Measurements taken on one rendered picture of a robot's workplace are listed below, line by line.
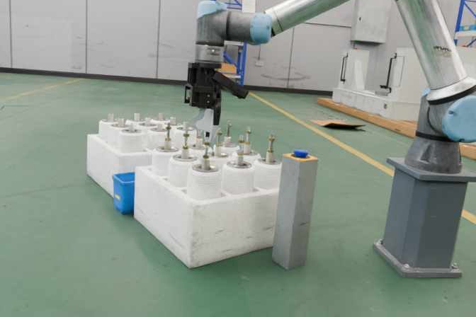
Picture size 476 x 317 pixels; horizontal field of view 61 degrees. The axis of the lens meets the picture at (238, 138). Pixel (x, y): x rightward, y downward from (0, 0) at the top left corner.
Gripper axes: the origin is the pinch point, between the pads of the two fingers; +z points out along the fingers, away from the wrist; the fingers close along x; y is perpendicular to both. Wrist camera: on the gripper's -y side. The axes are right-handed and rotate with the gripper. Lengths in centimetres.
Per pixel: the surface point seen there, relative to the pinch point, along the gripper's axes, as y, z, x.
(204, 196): 2.4, 15.7, 4.5
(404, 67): -272, -26, -209
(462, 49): -260, -43, -137
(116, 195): 21, 29, -36
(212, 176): 0.6, 10.1, 4.8
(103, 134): 22, 14, -72
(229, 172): -6.5, 10.6, -0.1
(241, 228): -9.0, 25.9, 5.5
